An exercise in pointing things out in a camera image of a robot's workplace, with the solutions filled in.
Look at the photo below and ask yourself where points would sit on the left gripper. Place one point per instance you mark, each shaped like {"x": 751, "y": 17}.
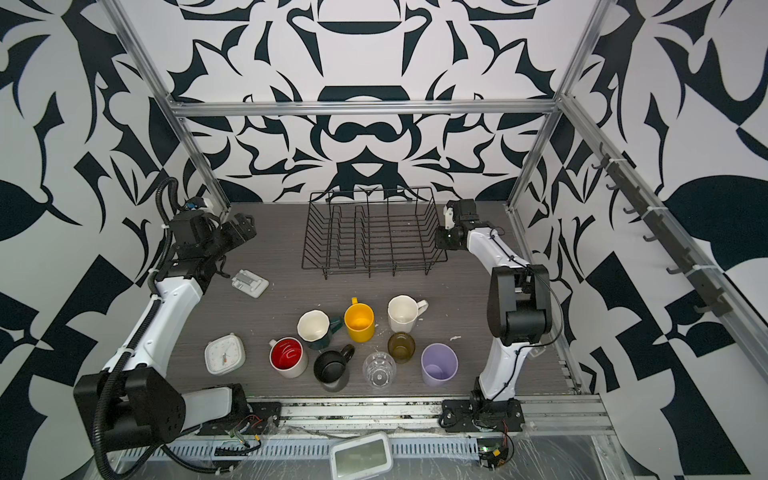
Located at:
{"x": 238, "y": 236}

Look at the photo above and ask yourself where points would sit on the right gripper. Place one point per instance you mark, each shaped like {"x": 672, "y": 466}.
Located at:
{"x": 441, "y": 243}

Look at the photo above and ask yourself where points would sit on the black wire dish rack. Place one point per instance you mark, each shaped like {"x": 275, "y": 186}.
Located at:
{"x": 372, "y": 230}

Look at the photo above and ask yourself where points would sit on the dark green mug white inside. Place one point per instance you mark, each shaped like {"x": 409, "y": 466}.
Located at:
{"x": 316, "y": 328}

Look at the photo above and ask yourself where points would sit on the white mug red inside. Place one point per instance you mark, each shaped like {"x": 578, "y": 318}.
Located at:
{"x": 287, "y": 356}

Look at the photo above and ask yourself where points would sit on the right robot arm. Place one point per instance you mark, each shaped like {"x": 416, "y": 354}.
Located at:
{"x": 519, "y": 305}

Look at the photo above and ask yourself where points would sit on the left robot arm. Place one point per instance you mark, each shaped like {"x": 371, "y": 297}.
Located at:
{"x": 129, "y": 409}

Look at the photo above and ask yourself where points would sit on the white rectangular device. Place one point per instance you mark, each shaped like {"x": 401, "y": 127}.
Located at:
{"x": 249, "y": 283}

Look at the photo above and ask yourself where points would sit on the cream white mug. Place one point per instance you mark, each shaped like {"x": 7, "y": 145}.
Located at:
{"x": 403, "y": 312}

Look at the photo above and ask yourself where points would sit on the square white clock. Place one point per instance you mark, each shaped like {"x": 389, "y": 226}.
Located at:
{"x": 224, "y": 355}

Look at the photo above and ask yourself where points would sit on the yellow mug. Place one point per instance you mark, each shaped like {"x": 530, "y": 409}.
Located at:
{"x": 359, "y": 319}

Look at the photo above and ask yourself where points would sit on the olive glass cup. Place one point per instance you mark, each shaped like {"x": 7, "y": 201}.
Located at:
{"x": 401, "y": 347}

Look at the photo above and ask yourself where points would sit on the lilac plastic cup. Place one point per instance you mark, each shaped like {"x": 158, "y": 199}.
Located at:
{"x": 439, "y": 364}

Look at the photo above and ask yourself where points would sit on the black mug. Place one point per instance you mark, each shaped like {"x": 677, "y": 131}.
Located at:
{"x": 331, "y": 369}

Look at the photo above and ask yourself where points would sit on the clear glass cup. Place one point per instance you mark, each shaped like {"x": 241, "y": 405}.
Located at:
{"x": 379, "y": 369}

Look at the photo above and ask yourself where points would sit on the small circuit board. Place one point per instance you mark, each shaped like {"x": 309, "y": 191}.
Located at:
{"x": 495, "y": 456}

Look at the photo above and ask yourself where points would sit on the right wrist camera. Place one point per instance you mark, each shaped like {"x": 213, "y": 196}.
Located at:
{"x": 448, "y": 213}

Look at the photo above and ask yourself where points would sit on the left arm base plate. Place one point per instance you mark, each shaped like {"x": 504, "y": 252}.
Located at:
{"x": 261, "y": 417}

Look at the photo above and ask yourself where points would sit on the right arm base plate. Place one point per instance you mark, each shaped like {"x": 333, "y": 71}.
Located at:
{"x": 465, "y": 416}

